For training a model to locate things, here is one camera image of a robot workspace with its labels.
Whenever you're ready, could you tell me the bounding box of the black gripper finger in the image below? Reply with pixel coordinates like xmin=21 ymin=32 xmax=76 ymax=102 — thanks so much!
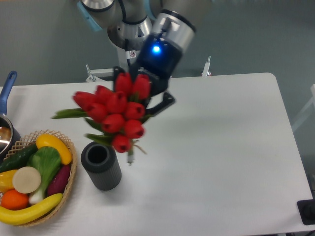
xmin=113 ymin=66 xmax=126 ymax=91
xmin=146 ymin=91 xmax=176 ymax=117

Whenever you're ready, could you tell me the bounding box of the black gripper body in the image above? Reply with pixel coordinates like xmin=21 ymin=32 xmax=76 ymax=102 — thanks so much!
xmin=129 ymin=34 xmax=183 ymax=96

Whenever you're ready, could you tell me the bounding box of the red tulip bouquet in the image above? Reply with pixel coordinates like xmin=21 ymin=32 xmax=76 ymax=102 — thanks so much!
xmin=52 ymin=72 xmax=151 ymax=164

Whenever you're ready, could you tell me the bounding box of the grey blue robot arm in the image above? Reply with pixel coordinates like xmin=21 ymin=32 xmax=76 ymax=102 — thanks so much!
xmin=77 ymin=0 xmax=211 ymax=116

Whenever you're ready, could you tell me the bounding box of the dark grey ribbed vase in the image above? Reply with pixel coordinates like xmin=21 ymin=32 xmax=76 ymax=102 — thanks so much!
xmin=81 ymin=142 xmax=122 ymax=191

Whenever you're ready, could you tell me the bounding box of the yellow squash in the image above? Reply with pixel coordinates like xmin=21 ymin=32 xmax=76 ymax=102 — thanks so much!
xmin=35 ymin=133 xmax=72 ymax=165

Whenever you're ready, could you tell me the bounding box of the woven wicker basket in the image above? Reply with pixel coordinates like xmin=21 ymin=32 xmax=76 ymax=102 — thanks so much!
xmin=0 ymin=130 xmax=77 ymax=227

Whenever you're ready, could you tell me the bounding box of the green bok choy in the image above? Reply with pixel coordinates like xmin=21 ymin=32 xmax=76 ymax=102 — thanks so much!
xmin=27 ymin=147 xmax=61 ymax=205

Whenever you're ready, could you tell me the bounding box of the purple sweet potato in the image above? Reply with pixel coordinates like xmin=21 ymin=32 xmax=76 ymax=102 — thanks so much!
xmin=47 ymin=165 xmax=71 ymax=196

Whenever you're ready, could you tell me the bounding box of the green cucumber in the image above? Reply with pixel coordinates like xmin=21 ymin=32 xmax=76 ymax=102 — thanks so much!
xmin=0 ymin=144 xmax=38 ymax=173

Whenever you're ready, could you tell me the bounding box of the beige round disc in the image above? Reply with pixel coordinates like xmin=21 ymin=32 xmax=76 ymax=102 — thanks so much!
xmin=12 ymin=166 xmax=41 ymax=194

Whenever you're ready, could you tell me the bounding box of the yellow bell pepper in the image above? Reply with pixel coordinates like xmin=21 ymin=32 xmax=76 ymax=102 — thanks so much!
xmin=0 ymin=170 xmax=17 ymax=193

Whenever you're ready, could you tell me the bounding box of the orange fruit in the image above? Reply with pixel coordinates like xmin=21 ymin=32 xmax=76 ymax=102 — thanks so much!
xmin=1 ymin=189 xmax=29 ymax=210

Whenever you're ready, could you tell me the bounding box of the black device at table edge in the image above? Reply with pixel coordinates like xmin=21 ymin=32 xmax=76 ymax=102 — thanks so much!
xmin=297 ymin=199 xmax=315 ymax=225

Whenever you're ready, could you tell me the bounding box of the yellow banana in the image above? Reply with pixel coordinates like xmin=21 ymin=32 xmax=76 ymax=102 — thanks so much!
xmin=0 ymin=193 xmax=63 ymax=226

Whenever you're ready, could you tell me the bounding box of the blue handled saucepan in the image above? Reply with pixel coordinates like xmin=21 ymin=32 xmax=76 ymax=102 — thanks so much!
xmin=0 ymin=71 xmax=20 ymax=163

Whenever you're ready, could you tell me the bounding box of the white frame at right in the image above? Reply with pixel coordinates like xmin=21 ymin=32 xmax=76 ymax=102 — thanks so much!
xmin=291 ymin=84 xmax=315 ymax=132

